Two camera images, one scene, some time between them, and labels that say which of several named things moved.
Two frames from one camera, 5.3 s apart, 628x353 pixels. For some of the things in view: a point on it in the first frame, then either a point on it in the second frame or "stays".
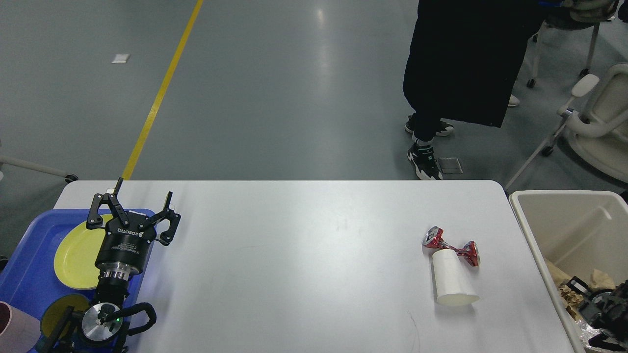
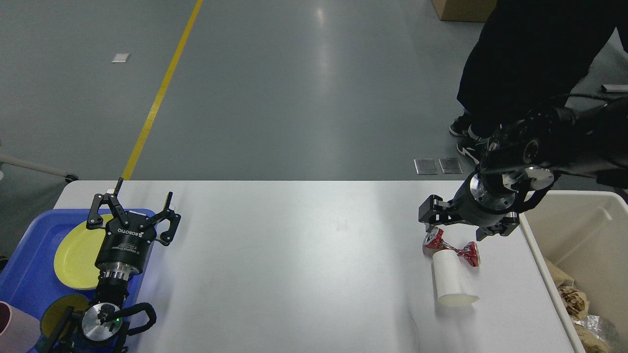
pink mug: x=19 y=331 stays
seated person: x=463 y=59 → x=527 y=54
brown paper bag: x=559 y=276 stays
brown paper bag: x=599 y=279 → x=589 y=342
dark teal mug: x=62 y=321 stays
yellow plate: x=75 y=257 stays
